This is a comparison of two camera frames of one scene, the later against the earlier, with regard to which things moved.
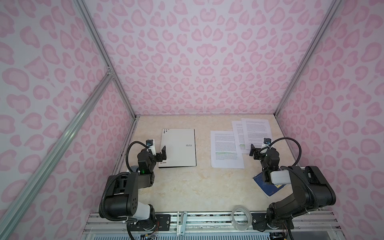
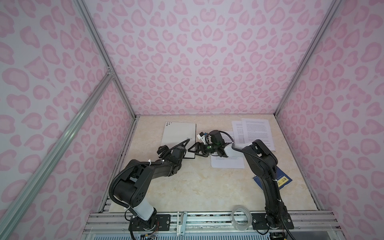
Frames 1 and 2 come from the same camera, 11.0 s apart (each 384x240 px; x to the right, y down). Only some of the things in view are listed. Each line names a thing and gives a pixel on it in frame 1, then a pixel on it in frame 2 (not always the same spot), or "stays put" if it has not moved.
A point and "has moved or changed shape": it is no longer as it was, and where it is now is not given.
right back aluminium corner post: (319, 35) stays put
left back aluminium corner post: (104, 55) stays put
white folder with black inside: (180, 147) has moved or changed shape
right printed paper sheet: (255, 131) stays put
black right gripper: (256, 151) to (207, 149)
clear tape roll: (245, 209) stays put
